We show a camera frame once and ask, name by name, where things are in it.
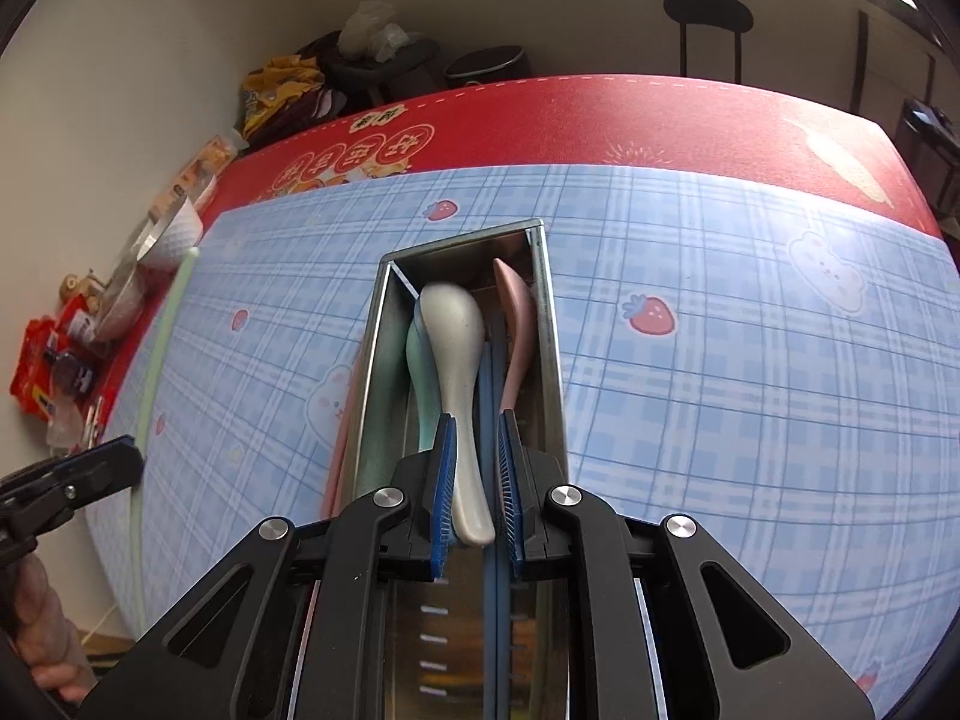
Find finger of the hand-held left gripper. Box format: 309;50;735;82
0;463;77;565
51;436;146;501

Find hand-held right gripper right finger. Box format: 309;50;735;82
496;412;875;720

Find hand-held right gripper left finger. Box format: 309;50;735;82
78;413;459;720

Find green chopstick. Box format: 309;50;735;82
127;245;203;643

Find green spoon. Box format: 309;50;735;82
404;306;446;460

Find white spoon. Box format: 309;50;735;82
416;280;498;548

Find metal utensil tray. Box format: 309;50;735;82
351;218;569;720

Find pink spoon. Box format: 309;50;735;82
490;257;540;416

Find person's left hand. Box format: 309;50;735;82
13;557;96;704

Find red snack packet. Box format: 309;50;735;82
8;315;73;422

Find clear plastic cup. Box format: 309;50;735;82
97;265;152;344

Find blue plaid table mat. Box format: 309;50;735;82
100;160;960;720

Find white paper bowl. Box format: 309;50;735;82
138;198;206;272

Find red printed table mat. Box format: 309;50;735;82
82;74;945;466

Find dark red clothes pile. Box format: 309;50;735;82
288;52;350;130

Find yellow snack bags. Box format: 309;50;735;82
239;55;324;141

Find dark grey bin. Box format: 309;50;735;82
329;40;444;111

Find black air fryer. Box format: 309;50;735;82
443;46;527;92

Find white plastic bag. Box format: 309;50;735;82
337;1;411;65

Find black round stool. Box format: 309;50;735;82
663;0;755;85

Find black electric pressure cooker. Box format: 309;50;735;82
898;96;959;170

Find dark metal rack frame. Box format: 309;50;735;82
850;10;940;115

